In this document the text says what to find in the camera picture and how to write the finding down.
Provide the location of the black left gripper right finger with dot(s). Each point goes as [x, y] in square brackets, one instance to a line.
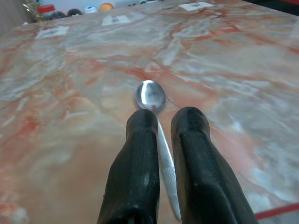
[201, 168]

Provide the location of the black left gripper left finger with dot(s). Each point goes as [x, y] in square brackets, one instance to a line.
[137, 163]

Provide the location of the silver metal spoon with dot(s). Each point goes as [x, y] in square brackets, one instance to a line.
[151, 94]

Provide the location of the red tape strip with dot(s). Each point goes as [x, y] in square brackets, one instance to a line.
[276, 212]

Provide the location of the white paper label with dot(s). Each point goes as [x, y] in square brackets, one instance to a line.
[116, 19]
[51, 32]
[196, 5]

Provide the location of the orange round ornament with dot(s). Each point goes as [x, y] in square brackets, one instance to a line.
[106, 7]

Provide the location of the white round ornament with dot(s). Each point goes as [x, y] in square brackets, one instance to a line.
[90, 9]

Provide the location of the black round ornament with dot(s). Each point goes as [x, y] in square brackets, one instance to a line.
[74, 12]

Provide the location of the red-lidded plastic jar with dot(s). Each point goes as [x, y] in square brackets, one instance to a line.
[46, 12]

